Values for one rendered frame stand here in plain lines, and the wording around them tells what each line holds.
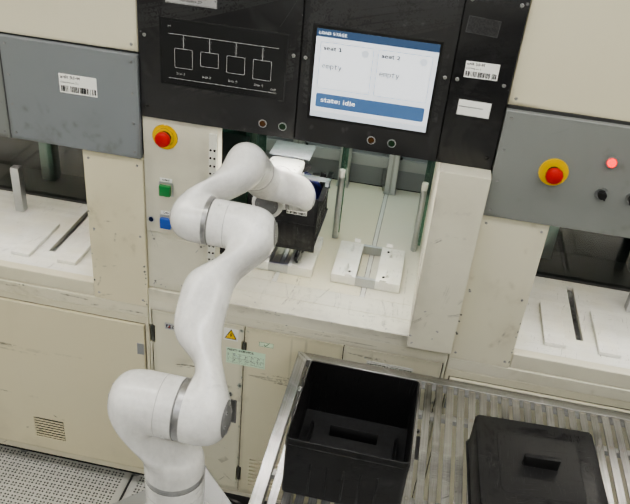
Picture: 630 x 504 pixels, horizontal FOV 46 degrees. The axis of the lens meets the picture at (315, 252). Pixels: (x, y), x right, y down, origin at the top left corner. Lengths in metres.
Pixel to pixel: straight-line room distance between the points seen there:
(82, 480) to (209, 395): 1.52
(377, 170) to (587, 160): 1.18
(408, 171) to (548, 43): 1.18
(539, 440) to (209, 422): 0.86
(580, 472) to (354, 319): 0.72
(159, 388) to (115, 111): 0.82
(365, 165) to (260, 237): 1.40
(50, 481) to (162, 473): 1.41
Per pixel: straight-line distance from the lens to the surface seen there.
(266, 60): 1.81
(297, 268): 2.27
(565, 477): 1.86
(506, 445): 1.88
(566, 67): 1.78
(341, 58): 1.77
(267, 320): 2.16
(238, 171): 1.58
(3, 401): 2.79
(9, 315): 2.51
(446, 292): 1.96
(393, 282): 2.26
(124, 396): 1.43
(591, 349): 2.25
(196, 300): 1.46
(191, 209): 1.54
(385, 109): 1.80
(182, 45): 1.86
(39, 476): 2.92
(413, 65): 1.76
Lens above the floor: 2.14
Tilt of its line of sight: 32 degrees down
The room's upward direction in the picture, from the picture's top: 6 degrees clockwise
